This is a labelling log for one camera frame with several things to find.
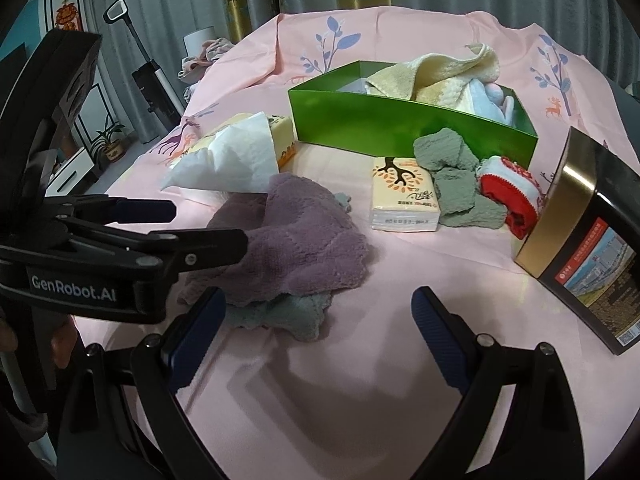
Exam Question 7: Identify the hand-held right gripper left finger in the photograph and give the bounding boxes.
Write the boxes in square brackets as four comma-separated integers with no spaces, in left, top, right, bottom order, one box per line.
[55,287,228,480]

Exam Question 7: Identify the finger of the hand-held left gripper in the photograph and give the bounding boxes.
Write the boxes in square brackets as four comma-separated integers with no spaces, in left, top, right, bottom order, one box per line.
[59,219,249,287]
[45,195,177,224]

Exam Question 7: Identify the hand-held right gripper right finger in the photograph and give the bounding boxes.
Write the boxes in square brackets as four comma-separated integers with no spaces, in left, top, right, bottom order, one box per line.
[410,286,586,480]

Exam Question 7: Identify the purple towel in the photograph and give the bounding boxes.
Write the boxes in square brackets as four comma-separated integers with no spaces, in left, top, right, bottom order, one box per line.
[177,172,373,308]

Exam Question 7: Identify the light green towel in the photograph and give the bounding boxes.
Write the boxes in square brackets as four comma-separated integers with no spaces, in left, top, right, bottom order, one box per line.
[225,191,353,343]

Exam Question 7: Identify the small yellow tissue pack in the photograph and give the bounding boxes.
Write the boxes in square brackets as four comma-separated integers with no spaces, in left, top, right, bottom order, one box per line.
[369,156,442,233]

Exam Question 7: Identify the red and white cloth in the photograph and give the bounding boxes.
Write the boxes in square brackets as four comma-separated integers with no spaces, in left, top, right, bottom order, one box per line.
[475,156,548,240]

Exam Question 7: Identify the grey-green towel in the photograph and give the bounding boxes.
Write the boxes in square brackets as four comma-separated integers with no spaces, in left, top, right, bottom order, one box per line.
[412,128,508,230]

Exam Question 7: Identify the green cardboard box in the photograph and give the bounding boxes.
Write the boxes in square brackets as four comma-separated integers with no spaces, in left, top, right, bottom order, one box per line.
[287,59,539,161]

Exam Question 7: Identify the light blue plush toy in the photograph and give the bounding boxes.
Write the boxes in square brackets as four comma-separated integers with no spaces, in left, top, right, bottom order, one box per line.
[462,80,518,126]

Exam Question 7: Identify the cream towel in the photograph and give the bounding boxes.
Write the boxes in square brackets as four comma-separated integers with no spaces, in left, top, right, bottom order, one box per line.
[364,42,502,113]

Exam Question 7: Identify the person's left hand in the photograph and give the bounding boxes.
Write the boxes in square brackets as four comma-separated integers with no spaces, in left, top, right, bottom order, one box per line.
[50,317,76,368]

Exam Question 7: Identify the potted plant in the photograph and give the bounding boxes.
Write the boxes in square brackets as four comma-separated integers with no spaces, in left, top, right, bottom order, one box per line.
[90,122,127,163]

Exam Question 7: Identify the white cabinet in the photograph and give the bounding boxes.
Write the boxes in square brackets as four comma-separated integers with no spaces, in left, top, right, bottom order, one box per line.
[45,145,101,196]

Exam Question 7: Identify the large yellow tissue pack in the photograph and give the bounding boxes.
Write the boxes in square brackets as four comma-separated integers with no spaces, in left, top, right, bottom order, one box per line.
[160,111,296,206]

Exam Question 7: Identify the upright vacuum cleaner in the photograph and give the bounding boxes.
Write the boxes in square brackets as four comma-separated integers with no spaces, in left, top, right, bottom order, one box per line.
[102,0,185,143]

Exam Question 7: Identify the pink printed bedsheet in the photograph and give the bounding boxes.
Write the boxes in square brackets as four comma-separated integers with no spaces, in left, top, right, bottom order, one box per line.
[75,5,640,480]

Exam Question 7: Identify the pile of clothes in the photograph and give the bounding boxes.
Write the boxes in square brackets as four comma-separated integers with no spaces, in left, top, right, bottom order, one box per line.
[177,37,233,86]

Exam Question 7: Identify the white bin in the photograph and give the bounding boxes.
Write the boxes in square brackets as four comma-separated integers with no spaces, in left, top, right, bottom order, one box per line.
[182,27,218,58]

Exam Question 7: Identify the black and gold tin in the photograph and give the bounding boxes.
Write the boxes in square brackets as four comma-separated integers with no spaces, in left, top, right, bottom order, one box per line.
[515,126,640,357]

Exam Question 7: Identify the gold satin curtain strip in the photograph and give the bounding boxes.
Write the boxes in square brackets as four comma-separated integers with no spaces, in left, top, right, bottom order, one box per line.
[217,0,251,43]

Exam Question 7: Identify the red wall ornament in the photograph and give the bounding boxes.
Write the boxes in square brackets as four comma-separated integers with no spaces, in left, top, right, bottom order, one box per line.
[55,0,82,31]

